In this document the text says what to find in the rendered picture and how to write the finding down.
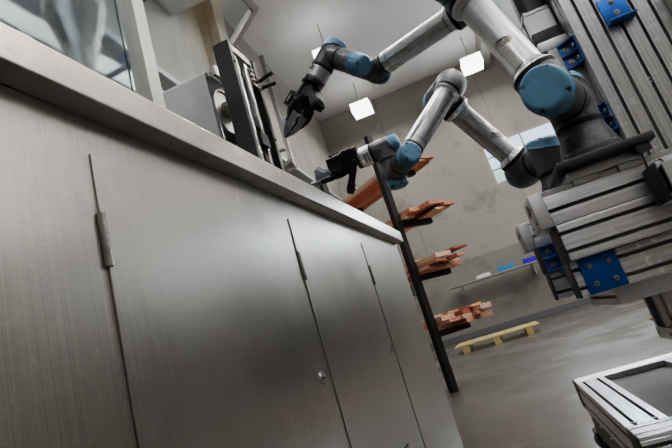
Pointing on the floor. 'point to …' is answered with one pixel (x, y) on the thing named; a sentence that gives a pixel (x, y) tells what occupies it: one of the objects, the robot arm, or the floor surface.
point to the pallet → (497, 336)
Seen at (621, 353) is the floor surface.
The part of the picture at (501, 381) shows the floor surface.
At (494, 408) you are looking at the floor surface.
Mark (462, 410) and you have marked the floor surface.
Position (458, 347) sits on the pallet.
